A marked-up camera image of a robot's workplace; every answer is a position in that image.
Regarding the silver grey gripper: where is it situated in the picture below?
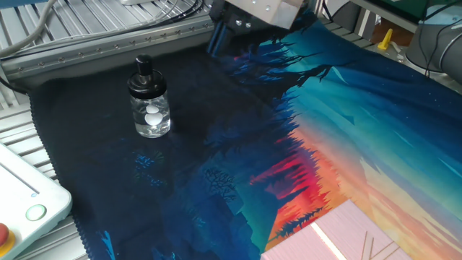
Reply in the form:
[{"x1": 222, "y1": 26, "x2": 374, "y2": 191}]
[{"x1": 207, "y1": 0, "x2": 305, "y2": 58}]

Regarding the black knobbed jar lid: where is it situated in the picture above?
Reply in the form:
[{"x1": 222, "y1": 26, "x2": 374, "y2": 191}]
[{"x1": 126, "y1": 53, "x2": 167, "y2": 100}]

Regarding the clear glass jar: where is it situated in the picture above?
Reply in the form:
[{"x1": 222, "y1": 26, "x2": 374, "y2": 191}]
[{"x1": 129, "y1": 92, "x2": 172, "y2": 139}]

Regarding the colourful landscape printed mat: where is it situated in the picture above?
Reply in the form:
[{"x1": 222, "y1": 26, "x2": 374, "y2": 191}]
[{"x1": 28, "y1": 10, "x2": 462, "y2": 260}]

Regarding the yellow plastic object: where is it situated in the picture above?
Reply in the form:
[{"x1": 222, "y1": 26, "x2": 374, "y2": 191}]
[{"x1": 377, "y1": 27, "x2": 393, "y2": 51}]

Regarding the pink gift box with ribbon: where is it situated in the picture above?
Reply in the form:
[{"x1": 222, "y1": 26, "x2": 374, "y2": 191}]
[{"x1": 260, "y1": 199, "x2": 414, "y2": 260}]

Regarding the white teach pendant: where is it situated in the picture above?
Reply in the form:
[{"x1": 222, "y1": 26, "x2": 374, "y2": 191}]
[{"x1": 0, "y1": 141, "x2": 73, "y2": 260}]

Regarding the aluminium table edge rail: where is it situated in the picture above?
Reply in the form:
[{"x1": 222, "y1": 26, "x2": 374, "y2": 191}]
[{"x1": 0, "y1": 16, "x2": 217, "y2": 87}]

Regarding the thick grey cable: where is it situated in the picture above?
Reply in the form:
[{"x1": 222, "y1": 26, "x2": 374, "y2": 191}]
[{"x1": 0, "y1": 0, "x2": 58, "y2": 59}]

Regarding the short black cable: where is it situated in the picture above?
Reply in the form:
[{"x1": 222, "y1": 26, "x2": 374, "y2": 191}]
[{"x1": 0, "y1": 77, "x2": 28, "y2": 95}]

